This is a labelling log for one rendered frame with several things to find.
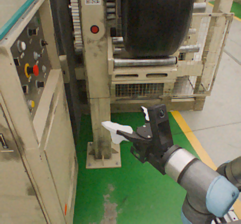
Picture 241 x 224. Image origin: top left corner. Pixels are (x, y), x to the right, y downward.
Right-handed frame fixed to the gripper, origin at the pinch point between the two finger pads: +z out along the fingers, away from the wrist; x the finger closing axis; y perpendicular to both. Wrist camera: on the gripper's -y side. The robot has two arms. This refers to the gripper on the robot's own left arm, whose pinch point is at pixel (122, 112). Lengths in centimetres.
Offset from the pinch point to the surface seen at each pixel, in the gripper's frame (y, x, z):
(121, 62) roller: 10, 40, 46
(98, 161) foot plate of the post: 100, 42, 61
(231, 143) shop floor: 88, 140, 5
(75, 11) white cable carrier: -12, 24, 66
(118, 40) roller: 8, 56, 69
